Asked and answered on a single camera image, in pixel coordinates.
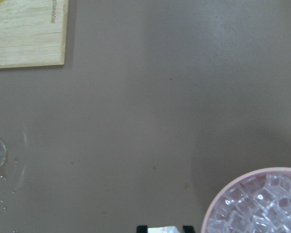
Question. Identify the pink bowl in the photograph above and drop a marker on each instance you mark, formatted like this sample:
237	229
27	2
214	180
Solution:
259	172

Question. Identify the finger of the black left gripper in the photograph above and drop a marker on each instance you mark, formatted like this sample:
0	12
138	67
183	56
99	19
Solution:
142	229
187	229

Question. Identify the clear ice cubes pile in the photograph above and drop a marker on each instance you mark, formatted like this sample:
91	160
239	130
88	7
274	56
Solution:
259	204

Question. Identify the bamboo cutting board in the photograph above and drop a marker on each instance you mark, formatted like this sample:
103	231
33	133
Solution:
33	33

